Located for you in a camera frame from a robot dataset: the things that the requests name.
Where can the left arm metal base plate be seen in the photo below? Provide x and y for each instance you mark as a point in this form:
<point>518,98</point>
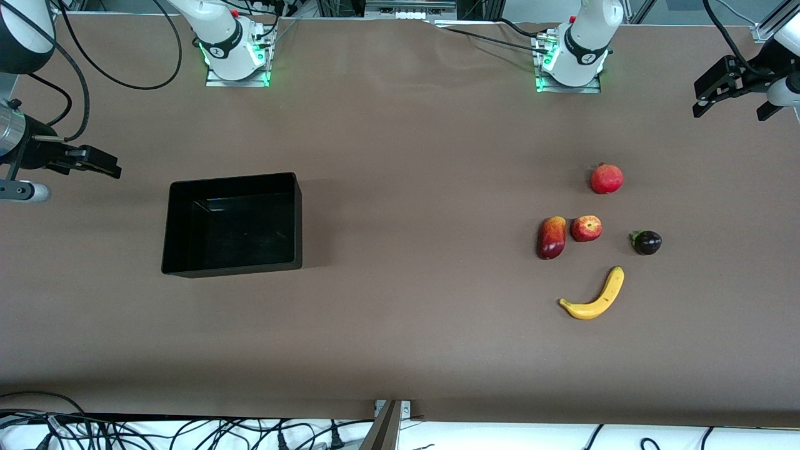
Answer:
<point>544,87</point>

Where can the red pomegranate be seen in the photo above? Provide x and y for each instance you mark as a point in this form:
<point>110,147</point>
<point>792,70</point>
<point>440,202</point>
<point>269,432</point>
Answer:
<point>607,179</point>

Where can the brown table cover sheet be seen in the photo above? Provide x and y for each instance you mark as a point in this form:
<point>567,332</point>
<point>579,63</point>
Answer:
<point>400,344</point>

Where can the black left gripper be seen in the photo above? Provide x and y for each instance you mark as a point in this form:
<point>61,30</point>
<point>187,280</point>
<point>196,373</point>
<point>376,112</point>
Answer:
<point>752,77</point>

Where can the black plastic box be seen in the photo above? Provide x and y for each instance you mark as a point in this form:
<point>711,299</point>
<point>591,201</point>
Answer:
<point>232,232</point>

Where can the grey power strip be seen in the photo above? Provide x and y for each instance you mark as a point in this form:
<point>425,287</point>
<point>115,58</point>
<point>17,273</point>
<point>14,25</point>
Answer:
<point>409,9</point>

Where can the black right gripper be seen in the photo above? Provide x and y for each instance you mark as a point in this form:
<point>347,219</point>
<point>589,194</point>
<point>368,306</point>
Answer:
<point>39,154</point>

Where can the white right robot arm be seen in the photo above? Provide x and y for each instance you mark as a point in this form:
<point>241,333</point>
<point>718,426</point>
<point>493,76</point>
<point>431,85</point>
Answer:
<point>220,34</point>

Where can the aluminium frame profile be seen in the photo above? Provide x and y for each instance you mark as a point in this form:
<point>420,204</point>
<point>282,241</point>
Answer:
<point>69,5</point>
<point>775,26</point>

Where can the silver angle bracket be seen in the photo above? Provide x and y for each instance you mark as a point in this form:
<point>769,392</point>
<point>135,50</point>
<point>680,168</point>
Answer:
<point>406,407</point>

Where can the grey metal post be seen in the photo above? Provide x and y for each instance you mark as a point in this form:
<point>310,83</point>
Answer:
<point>382,431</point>

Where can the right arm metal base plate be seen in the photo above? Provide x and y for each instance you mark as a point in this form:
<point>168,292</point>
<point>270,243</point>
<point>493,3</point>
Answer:
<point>215,81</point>

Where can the red yellow mango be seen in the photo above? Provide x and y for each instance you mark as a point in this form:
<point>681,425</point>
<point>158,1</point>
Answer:
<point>552,237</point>

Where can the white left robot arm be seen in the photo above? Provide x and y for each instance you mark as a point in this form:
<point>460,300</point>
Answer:
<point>587,37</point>

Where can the red apple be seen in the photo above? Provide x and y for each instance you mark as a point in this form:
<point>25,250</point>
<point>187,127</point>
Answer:
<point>586,228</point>

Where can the yellow banana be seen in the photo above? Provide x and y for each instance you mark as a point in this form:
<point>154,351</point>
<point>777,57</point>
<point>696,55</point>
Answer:
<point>601,302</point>

